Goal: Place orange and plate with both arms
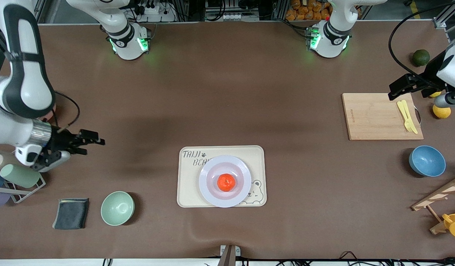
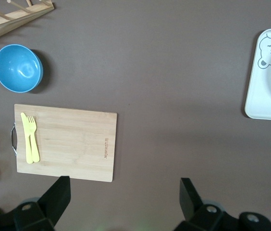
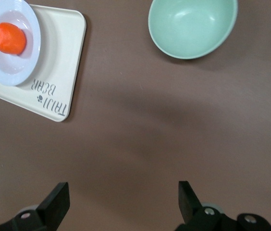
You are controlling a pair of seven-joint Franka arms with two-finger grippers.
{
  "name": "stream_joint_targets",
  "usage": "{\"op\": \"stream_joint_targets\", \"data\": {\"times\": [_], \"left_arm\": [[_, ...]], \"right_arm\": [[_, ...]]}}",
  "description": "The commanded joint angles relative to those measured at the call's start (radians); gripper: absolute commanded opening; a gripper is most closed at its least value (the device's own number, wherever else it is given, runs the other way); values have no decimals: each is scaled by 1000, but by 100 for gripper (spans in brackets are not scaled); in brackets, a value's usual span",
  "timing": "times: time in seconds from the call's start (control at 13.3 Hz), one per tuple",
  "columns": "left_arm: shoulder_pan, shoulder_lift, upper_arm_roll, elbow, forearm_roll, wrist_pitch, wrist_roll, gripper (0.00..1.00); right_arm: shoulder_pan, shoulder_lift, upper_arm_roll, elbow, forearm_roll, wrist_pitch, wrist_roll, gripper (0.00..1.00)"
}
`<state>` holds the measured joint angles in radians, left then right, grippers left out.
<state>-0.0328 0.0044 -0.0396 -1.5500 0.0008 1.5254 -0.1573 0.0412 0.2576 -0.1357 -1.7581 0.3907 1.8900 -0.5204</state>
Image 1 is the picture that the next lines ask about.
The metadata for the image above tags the blue bowl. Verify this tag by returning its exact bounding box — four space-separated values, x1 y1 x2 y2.
409 145 447 177

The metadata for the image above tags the cream tray with bear print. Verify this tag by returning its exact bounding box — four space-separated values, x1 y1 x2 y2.
177 145 267 208

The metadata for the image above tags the yellow plastic knife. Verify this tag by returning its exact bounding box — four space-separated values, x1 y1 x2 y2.
401 100 418 134

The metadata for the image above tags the pink bowl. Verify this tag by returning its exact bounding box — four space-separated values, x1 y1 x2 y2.
41 103 57 122

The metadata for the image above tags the dark green lime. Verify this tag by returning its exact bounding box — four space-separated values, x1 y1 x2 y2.
413 49 430 67

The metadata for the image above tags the wooden cutting board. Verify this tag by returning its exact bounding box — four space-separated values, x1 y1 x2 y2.
342 93 424 141

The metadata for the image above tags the dark grey folded cloth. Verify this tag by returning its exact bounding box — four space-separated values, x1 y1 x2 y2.
52 198 90 230

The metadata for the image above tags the wooden dish rack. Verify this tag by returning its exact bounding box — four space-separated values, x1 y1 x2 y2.
411 174 455 235

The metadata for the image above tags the grey wire cup rack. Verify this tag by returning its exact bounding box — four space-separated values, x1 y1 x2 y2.
0 146 46 204

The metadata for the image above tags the metal table clamp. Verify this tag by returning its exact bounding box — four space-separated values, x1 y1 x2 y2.
218 245 241 266

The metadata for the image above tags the pale lavender round plate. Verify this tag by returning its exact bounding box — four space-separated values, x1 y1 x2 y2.
198 155 252 208

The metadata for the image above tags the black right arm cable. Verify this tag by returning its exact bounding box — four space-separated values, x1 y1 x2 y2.
52 91 81 133

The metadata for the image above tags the yellow plastic fork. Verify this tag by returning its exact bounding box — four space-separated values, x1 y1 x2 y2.
397 100 414 133

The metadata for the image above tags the mint green bowl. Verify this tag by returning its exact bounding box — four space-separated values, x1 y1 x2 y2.
100 191 135 226

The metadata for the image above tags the pile of orange fruit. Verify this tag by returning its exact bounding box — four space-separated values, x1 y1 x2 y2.
285 0 333 21

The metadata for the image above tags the brown table cover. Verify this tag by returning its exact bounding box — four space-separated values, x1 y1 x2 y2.
0 20 455 260

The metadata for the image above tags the mint green cup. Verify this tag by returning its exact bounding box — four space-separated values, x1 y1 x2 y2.
0 164 41 188

